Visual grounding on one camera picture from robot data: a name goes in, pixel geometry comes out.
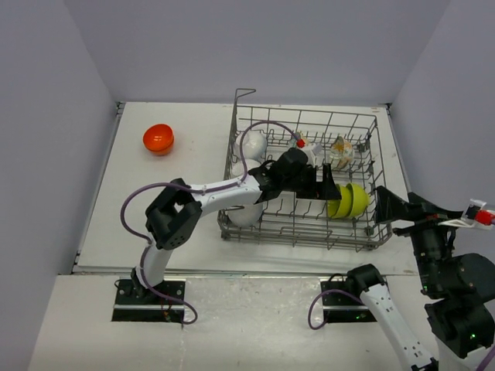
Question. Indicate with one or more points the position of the lime green bowl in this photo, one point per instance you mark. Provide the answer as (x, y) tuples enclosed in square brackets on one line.
[(341, 208), (360, 200)]

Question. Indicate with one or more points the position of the floral patterned bowl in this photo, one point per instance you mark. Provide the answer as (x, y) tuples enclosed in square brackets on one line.
[(341, 153)]

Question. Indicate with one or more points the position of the white bowl rear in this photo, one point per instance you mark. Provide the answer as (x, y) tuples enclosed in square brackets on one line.
[(254, 145)]

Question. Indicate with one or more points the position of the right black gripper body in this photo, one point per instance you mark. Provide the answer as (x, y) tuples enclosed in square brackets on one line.
[(428, 217)]

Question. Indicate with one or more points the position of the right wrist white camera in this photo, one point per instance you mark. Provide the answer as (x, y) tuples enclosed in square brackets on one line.
[(478, 215)]

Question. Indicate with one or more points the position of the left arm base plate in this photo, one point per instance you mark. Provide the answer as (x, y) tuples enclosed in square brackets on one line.
[(129, 306)]

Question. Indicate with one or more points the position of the orange bowl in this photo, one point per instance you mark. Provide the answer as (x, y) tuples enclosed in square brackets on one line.
[(159, 144), (158, 128)]

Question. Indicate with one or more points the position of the beige blue patterned bowl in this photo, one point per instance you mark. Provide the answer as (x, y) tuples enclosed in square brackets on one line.
[(301, 138)]

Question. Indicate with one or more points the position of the white bowl front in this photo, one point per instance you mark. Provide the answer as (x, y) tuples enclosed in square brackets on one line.
[(246, 216)]

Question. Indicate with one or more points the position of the white bowl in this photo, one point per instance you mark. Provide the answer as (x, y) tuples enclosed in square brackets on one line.
[(246, 216), (237, 169), (254, 145)]

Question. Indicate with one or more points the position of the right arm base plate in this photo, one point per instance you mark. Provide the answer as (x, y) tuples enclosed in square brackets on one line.
[(339, 308)]

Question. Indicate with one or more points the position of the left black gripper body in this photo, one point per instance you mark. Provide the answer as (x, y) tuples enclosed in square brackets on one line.
[(303, 183)]

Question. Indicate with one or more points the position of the lime green bowl left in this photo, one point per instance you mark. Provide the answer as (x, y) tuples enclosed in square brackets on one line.
[(341, 208)]

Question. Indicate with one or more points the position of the white bowl middle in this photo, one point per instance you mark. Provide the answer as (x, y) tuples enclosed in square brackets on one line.
[(237, 169)]

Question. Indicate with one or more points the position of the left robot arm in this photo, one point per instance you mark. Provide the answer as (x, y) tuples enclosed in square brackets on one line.
[(173, 215)]

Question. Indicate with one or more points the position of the grey wire dish rack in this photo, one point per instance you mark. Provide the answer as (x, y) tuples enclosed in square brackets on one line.
[(305, 221)]

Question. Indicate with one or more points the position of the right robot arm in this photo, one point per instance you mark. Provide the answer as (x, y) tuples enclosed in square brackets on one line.
[(459, 286)]

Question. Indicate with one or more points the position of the lime green bowl right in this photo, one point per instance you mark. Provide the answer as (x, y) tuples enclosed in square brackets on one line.
[(360, 200)]

